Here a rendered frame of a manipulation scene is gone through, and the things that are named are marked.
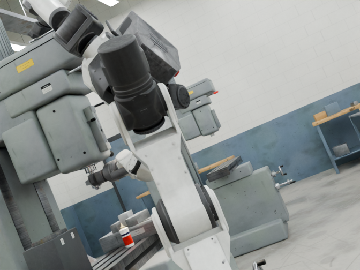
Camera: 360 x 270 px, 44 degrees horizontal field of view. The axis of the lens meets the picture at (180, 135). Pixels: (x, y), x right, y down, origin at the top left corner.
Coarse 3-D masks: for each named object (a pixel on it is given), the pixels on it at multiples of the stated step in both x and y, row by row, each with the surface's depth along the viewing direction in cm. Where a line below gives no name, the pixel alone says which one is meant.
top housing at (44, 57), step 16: (32, 48) 194; (48, 48) 192; (0, 64) 199; (16, 64) 197; (32, 64) 195; (48, 64) 193; (64, 64) 191; (80, 64) 199; (0, 80) 200; (16, 80) 197; (32, 80) 196; (0, 96) 201
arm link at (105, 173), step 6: (108, 162) 196; (108, 168) 193; (96, 174) 197; (102, 174) 196; (108, 174) 193; (90, 180) 197; (96, 180) 198; (102, 180) 196; (108, 180) 195; (114, 180) 195
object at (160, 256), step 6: (156, 252) 206; (162, 252) 199; (156, 258) 192; (162, 258) 186; (168, 258) 182; (144, 264) 190; (150, 264) 185; (156, 264) 181; (162, 264) 180; (168, 264) 179; (174, 264) 184
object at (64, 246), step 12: (72, 228) 170; (48, 240) 154; (60, 240) 156; (72, 240) 165; (24, 252) 152; (36, 252) 152; (48, 252) 151; (60, 252) 152; (72, 252) 161; (84, 252) 170; (36, 264) 152; (48, 264) 151; (60, 264) 150; (72, 264) 157; (84, 264) 166
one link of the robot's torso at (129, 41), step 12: (120, 36) 127; (132, 36) 123; (108, 48) 121; (120, 48) 120; (132, 48) 122; (108, 60) 122; (120, 60) 121; (132, 60) 122; (144, 60) 127; (108, 72) 125; (120, 72) 123; (132, 72) 123; (144, 72) 126; (120, 84) 125; (132, 84) 125; (144, 84) 126; (144, 132) 133
